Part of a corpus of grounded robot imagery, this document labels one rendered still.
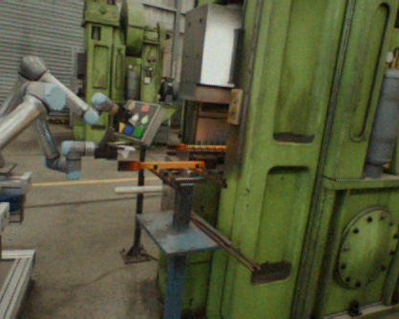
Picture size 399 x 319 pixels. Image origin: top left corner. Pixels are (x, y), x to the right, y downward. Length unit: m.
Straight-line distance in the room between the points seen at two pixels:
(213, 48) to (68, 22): 8.23
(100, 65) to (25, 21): 3.40
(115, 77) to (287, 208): 5.25
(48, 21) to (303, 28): 8.51
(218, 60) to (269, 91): 0.39
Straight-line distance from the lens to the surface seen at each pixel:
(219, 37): 1.84
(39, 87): 1.59
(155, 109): 2.29
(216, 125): 2.20
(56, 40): 9.78
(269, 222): 1.84
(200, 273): 2.04
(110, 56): 6.76
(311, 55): 1.80
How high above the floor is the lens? 1.34
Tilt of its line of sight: 12 degrees down
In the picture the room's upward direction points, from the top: 6 degrees clockwise
